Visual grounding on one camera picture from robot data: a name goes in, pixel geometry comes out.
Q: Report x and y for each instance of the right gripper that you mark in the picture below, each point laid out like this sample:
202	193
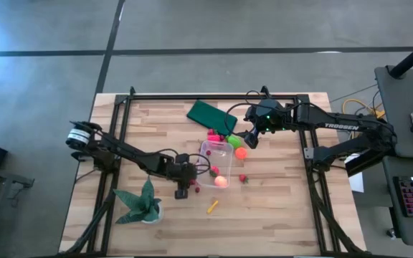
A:
269	116

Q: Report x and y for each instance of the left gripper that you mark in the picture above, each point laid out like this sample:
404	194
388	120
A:
183	172

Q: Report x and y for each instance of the green toy fruit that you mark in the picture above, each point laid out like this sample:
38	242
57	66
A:
234	141

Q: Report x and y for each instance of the red toy strawberry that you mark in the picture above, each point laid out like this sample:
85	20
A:
242	178
214	172
193	182

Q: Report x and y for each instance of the orange toy orange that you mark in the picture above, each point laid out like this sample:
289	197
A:
241	153

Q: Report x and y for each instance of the clear plastic tupperware container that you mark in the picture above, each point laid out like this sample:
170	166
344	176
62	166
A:
222	159

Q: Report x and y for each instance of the pink toy fruit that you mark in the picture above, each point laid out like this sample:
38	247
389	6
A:
213	138

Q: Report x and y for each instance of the toy peach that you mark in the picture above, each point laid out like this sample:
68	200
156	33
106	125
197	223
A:
221	181

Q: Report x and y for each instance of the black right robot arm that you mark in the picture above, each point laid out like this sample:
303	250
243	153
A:
339	126

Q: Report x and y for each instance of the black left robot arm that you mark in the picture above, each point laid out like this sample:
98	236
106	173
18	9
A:
135	155

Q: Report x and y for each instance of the potted snake plant white pot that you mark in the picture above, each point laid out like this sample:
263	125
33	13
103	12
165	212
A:
143	206

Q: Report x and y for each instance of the folded green cloth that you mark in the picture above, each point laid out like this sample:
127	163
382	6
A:
212	116

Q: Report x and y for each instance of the white paper sheet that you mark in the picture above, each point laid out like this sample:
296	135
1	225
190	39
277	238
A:
356	181

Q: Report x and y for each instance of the black desk support bar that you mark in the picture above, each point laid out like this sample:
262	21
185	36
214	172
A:
362	165

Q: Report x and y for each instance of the grey side table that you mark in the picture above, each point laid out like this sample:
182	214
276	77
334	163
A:
403	107

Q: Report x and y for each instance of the black round pole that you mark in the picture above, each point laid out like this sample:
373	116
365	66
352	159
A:
411	59

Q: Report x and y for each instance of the grey keyboard desk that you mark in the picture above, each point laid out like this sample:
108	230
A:
407	229

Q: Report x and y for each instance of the black aluminium table frame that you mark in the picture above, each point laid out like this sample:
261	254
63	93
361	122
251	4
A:
210	96

